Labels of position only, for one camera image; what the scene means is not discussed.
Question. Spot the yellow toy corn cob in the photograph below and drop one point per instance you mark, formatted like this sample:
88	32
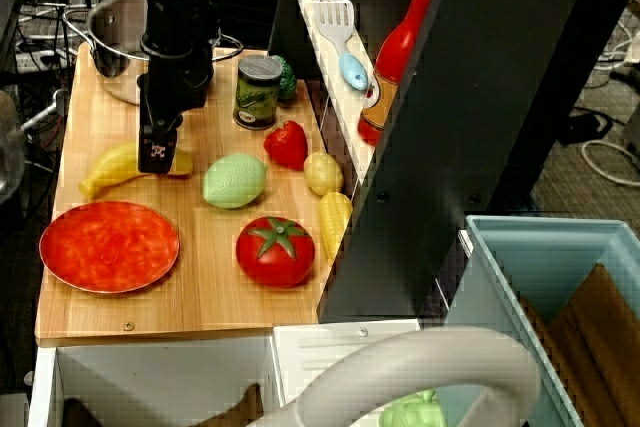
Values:
334	224

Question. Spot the light green toy lemon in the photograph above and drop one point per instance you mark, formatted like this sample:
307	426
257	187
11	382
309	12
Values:
234	182

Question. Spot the red round plate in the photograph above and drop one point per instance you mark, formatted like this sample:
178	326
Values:
109	247

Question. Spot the green toy pickle can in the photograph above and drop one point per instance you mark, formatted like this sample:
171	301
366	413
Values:
256	97

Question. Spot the white toy sink basin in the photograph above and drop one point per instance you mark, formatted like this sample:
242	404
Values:
165	377

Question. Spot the large red toy tomato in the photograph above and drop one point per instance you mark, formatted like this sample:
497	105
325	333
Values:
275	254

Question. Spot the light blue plastic bin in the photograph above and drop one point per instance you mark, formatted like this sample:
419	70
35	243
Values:
545	242

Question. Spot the silver metal pot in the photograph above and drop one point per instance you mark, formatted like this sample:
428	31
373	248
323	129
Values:
115	47

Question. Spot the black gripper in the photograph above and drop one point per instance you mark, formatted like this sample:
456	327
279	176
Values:
175	82

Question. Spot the yellow toy banana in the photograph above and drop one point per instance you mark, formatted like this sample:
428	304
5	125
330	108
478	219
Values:
112	169

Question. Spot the light green toy lettuce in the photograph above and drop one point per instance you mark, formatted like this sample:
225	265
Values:
412	409

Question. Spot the black toy kitchen shelf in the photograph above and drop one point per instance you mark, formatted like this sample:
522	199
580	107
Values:
440	147

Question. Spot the yellow toy potato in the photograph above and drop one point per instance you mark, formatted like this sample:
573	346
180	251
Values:
324	174

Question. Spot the green toy broccoli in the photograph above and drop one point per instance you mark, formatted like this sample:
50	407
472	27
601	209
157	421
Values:
286	79

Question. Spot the red toy ketchup bottle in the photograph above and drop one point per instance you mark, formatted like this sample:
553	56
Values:
395	57

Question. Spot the small red toy strawberry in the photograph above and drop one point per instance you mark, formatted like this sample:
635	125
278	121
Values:
286	146

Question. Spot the white power strip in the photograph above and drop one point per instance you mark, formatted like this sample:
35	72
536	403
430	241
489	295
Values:
37	61

